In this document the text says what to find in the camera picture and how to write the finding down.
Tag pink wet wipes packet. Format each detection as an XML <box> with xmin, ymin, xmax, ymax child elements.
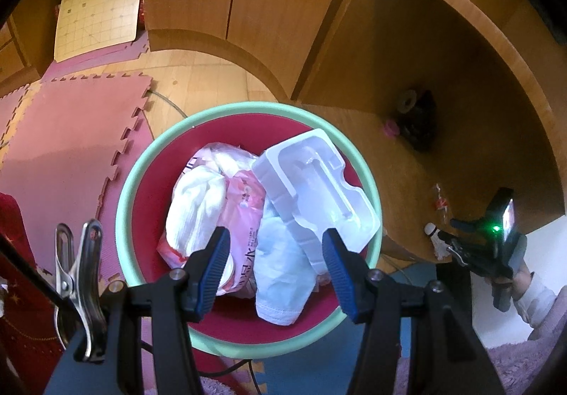
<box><xmin>157</xmin><ymin>147</ymin><xmax>269</xmax><ymax>298</ymax></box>

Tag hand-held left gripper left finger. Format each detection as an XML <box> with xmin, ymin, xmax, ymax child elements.
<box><xmin>105</xmin><ymin>226</ymin><xmax>232</xmax><ymax>395</ymax></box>

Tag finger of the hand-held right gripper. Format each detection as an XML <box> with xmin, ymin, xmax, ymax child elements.
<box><xmin>449</xmin><ymin>218</ymin><xmax>483</xmax><ymax>235</ymax></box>
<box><xmin>438</xmin><ymin>232</ymin><xmax>475</xmax><ymax>265</ymax></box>

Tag white feather shuttlecock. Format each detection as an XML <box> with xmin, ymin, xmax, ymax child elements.
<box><xmin>424</xmin><ymin>222</ymin><xmax>450</xmax><ymax>262</ymax></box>

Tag person's right forearm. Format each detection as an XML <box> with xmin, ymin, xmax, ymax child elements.
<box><xmin>511</xmin><ymin>271</ymin><xmax>560</xmax><ymax>340</ymax></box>

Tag beige tape roll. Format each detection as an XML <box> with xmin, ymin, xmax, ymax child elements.
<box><xmin>396</xmin><ymin>90</ymin><xmax>418</xmax><ymax>113</ymax></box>

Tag red patterned cloth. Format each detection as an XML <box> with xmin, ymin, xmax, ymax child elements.
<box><xmin>0</xmin><ymin>193</ymin><xmax>67</xmax><ymax>395</ymax></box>

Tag grey floor cable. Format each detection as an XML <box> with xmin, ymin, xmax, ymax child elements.
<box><xmin>148</xmin><ymin>88</ymin><xmax>189</xmax><ymax>118</ymax></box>

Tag white plastic packaging tray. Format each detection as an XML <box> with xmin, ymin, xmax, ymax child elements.
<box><xmin>252</xmin><ymin>128</ymin><xmax>382</xmax><ymax>276</ymax></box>

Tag red bin with green rim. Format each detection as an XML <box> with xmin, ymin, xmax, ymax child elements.
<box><xmin>115</xmin><ymin>101</ymin><xmax>382</xmax><ymax>356</ymax></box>

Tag pink foam floor mat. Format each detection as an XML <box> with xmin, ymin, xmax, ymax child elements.
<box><xmin>0</xmin><ymin>34</ymin><xmax>156</xmax><ymax>285</ymax></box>

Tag metal spring clip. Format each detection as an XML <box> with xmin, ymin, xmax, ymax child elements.
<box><xmin>54</xmin><ymin>219</ymin><xmax>108</xmax><ymax>364</ymax></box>

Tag wooden wall drawer unit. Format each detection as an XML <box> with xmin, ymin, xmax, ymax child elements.
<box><xmin>0</xmin><ymin>18</ymin><xmax>36</xmax><ymax>85</ymax></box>

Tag black lumpy object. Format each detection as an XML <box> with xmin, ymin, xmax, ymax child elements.
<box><xmin>396</xmin><ymin>89</ymin><xmax>437</xmax><ymax>152</ymax></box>

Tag yellow checkered floor mat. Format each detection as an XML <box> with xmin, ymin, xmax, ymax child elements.
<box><xmin>53</xmin><ymin>0</ymin><xmax>143</xmax><ymax>64</ymax></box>

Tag small clear bottle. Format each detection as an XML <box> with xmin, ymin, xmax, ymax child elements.
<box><xmin>432</xmin><ymin>183</ymin><xmax>449</xmax><ymax>218</ymax></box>

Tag light teal face mask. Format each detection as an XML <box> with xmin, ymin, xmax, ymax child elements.
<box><xmin>254</xmin><ymin>200</ymin><xmax>317</xmax><ymax>327</ymax></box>

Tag wooden desk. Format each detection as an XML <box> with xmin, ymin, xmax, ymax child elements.
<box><xmin>283</xmin><ymin>0</ymin><xmax>567</xmax><ymax>263</ymax></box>

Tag white soft tissue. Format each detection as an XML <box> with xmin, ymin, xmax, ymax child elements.
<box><xmin>166</xmin><ymin>165</ymin><xmax>229</xmax><ymax>258</ymax></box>

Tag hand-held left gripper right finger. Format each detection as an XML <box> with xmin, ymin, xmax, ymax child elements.
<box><xmin>321</xmin><ymin>228</ymin><xmax>506</xmax><ymax>395</ymax></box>

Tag thick black gripper cable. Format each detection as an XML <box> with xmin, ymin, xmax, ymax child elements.
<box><xmin>0</xmin><ymin>231</ymin><xmax>85</xmax><ymax>329</ymax></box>

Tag purple fluffy rug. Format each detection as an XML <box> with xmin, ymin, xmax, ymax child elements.
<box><xmin>390</xmin><ymin>311</ymin><xmax>567</xmax><ymax>395</ymax></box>

